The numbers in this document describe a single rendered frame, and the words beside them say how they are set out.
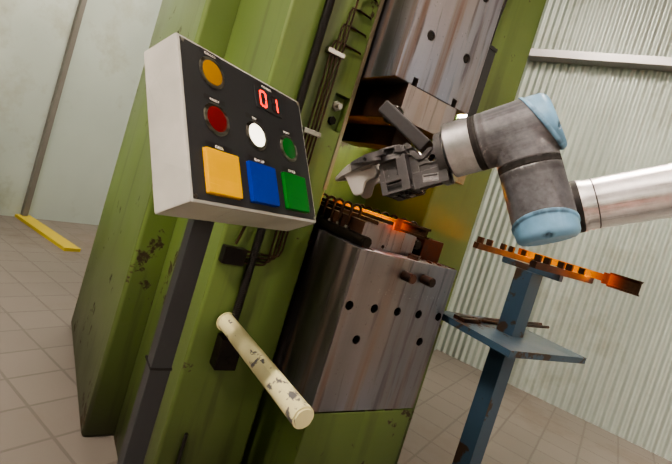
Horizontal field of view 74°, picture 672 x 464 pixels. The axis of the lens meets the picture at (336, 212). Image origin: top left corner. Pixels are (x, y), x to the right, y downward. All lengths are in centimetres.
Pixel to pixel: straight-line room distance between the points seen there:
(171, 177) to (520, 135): 51
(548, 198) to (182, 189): 52
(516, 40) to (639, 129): 226
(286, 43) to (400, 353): 90
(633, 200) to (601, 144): 308
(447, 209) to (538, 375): 247
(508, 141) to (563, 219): 13
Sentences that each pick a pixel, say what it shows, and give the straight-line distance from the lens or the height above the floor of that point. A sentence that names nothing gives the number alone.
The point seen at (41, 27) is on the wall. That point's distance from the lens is 465.
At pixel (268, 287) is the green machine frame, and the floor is 72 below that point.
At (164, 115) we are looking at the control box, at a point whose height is 107.
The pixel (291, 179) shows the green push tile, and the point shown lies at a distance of 87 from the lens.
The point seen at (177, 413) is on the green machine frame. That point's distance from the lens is 134.
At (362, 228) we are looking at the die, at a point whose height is 96.
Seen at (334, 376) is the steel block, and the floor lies 57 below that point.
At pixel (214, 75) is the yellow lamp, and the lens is 81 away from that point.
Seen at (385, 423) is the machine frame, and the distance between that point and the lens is 145.
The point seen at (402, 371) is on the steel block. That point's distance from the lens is 139.
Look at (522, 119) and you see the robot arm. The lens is 70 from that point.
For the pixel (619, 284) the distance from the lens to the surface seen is 156.
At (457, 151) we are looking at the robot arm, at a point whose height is 115.
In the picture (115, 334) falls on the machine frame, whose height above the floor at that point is 37.
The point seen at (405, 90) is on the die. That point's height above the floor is 134.
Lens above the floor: 103
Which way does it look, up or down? 2 degrees down
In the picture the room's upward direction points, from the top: 17 degrees clockwise
